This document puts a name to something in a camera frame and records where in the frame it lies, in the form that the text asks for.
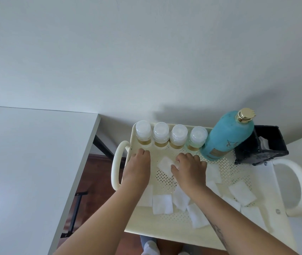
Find person's right hand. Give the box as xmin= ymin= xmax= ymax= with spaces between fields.
xmin=170 ymin=152 xmax=208 ymax=199

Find person's left hand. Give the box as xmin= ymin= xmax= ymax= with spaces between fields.
xmin=122 ymin=148 xmax=151 ymax=196

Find small clear bottle green liquid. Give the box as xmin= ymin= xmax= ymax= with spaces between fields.
xmin=187 ymin=126 xmax=209 ymax=152

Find small clear bottle yellow liquid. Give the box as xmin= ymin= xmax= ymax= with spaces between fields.
xmin=135 ymin=120 xmax=153 ymax=146
xmin=169 ymin=124 xmax=188 ymax=149
xmin=153 ymin=122 xmax=170 ymax=148

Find white cotton pads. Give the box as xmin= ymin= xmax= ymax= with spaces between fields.
xmin=136 ymin=156 xmax=270 ymax=231

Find large teal bottle gold cap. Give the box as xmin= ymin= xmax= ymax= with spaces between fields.
xmin=200 ymin=108 xmax=257 ymax=162

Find cream perforated tray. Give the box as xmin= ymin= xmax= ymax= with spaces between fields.
xmin=110 ymin=122 xmax=302 ymax=251

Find black square pad holder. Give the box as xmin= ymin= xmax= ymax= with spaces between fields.
xmin=233 ymin=125 xmax=289 ymax=166

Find person's left forearm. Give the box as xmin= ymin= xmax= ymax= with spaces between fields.
xmin=53 ymin=183 xmax=151 ymax=255

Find person's right forearm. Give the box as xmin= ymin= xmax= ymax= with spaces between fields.
xmin=188 ymin=184 xmax=300 ymax=255

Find person's left grey sock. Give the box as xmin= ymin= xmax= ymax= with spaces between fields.
xmin=140 ymin=235 xmax=158 ymax=255

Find black desk leg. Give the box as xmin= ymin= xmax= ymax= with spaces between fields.
xmin=92 ymin=135 xmax=129 ymax=160

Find white shorts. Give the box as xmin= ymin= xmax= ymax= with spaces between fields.
xmin=141 ymin=241 xmax=162 ymax=255

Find white desk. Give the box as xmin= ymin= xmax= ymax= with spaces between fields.
xmin=0 ymin=104 xmax=101 ymax=255

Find black metal frame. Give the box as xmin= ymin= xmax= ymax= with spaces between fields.
xmin=60 ymin=191 xmax=88 ymax=238

